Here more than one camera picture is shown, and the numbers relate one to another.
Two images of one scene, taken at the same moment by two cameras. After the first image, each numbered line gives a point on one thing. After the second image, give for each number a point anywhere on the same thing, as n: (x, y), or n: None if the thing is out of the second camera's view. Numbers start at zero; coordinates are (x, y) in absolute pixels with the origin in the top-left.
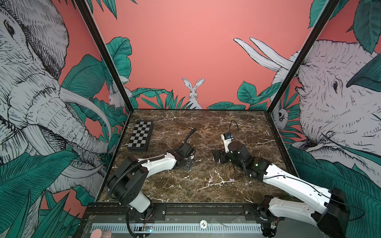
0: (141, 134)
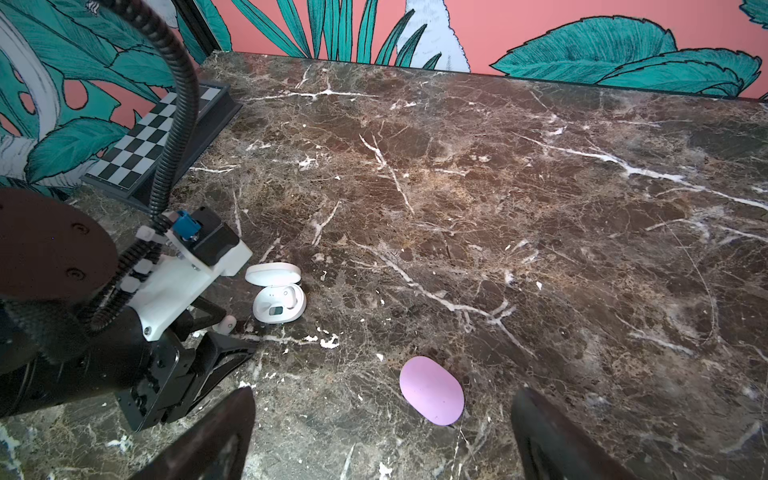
0: (139, 170)
